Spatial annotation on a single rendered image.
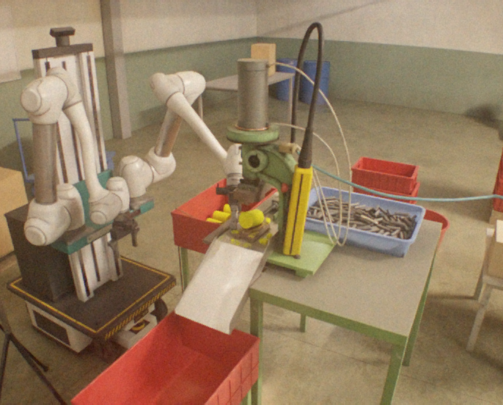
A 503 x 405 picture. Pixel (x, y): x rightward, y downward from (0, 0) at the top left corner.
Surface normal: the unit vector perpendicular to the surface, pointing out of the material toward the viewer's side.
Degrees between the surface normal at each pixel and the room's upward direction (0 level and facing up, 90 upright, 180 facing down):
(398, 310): 0
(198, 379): 0
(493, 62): 90
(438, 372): 0
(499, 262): 90
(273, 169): 90
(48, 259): 90
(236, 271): 30
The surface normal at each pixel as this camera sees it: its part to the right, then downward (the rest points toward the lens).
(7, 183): 0.91, 0.18
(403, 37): -0.48, 0.36
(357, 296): 0.00, -0.91
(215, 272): -0.24, -0.61
